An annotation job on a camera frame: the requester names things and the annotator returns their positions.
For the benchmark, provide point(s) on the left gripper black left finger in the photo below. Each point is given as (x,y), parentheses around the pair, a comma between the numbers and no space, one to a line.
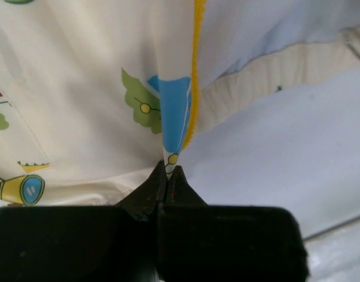
(83,243)

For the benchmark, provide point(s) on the cream cartoon print yellow-lined jacket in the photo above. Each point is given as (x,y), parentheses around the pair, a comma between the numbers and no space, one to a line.
(94,93)

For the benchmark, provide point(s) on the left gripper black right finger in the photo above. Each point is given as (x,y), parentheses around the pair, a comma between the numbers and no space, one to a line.
(201,242)

